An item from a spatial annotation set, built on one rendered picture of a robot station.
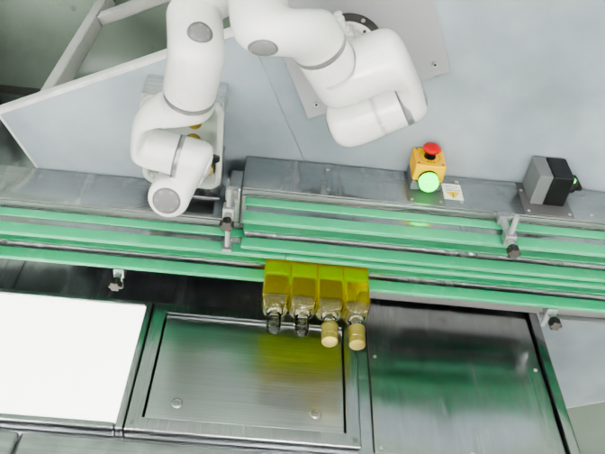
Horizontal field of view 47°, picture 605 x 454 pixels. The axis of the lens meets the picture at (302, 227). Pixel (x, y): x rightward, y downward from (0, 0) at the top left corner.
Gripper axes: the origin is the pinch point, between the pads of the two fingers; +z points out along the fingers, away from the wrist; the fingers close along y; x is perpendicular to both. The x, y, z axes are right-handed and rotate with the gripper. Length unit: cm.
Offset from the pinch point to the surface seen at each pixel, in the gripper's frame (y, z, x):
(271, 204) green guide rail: 18.0, -3.6, -10.2
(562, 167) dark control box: 82, 5, 0
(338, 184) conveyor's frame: 32.5, 3.3, -7.0
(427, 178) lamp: 52, 0, -3
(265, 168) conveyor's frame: 15.9, 6.1, -5.7
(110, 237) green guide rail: -16.5, -6.2, -19.5
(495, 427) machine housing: 69, -26, -49
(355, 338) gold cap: 37, -25, -29
